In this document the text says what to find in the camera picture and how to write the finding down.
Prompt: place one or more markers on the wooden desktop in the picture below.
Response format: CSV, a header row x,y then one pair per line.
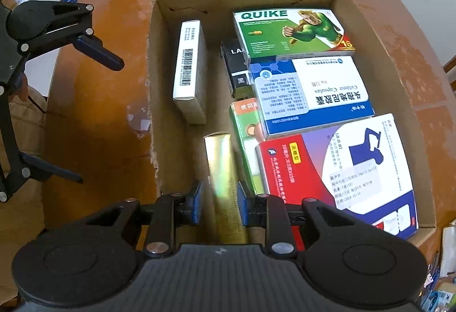
x,y
107,101

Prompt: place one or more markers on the white box with barcode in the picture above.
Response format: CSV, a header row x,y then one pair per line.
x,y
187,59

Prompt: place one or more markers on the blue white medicine box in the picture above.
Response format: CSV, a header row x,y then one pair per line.
x,y
313,94

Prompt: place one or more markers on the long gold box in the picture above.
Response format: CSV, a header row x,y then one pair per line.
x,y
222,169

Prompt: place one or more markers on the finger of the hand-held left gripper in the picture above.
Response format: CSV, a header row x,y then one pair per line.
x,y
103,53
53,174

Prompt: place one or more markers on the pile of assorted packets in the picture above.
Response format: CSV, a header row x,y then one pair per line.
x,y
441,283

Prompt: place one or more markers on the light green box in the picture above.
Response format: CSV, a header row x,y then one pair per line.
x,y
242,133

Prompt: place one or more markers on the green monkey print box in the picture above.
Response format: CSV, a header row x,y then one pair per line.
x,y
270,34

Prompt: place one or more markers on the cardboard box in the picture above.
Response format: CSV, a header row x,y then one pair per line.
x,y
213,2

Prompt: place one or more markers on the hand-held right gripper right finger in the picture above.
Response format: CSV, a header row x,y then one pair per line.
x,y
243,205

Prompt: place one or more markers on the black white marker box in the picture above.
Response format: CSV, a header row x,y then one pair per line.
x,y
235,66

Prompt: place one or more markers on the white box with blue figure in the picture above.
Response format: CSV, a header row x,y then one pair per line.
x,y
356,173

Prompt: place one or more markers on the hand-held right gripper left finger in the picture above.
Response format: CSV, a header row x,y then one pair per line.
x,y
196,203

